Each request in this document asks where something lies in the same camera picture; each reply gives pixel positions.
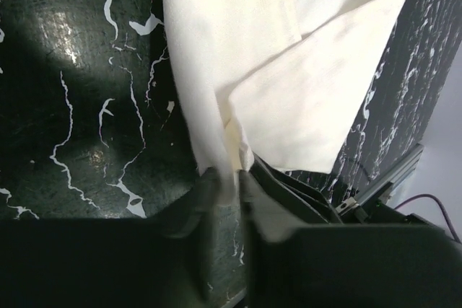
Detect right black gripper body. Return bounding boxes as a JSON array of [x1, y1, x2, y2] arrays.
[[335, 198, 448, 239]]

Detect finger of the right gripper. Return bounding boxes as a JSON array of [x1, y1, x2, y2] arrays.
[[250, 155, 343, 224]]

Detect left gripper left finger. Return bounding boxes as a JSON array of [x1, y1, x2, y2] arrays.
[[1, 169, 220, 307]]

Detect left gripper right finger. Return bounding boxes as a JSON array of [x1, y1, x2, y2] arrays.
[[239, 172, 461, 307]]

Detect white cloth napkin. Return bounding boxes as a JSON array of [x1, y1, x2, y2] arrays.
[[163, 0, 406, 204]]

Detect aluminium frame rail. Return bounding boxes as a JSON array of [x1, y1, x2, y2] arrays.
[[355, 144, 424, 206]]

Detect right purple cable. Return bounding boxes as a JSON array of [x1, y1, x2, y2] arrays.
[[393, 193, 462, 244]]

